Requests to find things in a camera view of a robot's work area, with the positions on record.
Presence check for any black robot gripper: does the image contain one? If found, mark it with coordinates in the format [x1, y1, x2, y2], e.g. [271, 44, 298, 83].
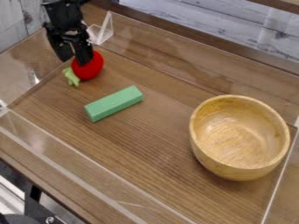
[42, 3, 94, 66]

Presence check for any red plush strawberry toy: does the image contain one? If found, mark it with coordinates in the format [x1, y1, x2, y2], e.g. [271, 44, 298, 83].
[63, 51, 104, 88]

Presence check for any black table leg bracket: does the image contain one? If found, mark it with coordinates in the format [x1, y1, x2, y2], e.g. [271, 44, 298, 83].
[24, 185, 66, 224]

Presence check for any green foam block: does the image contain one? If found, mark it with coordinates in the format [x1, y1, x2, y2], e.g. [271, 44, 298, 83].
[84, 86, 144, 123]

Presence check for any clear acrylic tray wall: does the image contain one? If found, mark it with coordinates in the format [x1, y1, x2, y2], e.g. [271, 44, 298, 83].
[0, 101, 197, 224]

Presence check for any light wooden bowl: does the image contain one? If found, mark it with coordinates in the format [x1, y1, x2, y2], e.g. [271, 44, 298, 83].
[189, 94, 291, 181]

